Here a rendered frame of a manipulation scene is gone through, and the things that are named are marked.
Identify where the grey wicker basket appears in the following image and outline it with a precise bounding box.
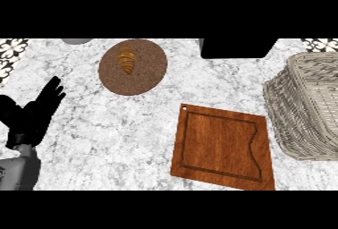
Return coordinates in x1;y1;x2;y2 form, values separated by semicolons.
262;51;338;162

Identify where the brown wooden cutting board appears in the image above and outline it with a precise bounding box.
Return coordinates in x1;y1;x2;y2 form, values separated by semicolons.
169;103;278;191

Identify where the grey round object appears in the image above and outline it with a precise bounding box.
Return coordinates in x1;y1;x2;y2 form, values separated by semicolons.
61;38;95;46

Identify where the golden croissant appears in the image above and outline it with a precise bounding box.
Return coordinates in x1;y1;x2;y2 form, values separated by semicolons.
117;45;138;75

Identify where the brown oval placemat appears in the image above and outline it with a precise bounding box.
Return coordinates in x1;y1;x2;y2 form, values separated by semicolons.
97;38;170;97

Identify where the black appliance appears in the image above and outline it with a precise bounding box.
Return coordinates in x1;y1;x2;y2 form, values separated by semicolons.
198;38;281;60

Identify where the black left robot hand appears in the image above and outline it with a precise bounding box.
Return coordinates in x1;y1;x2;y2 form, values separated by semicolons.
0;75;69;150

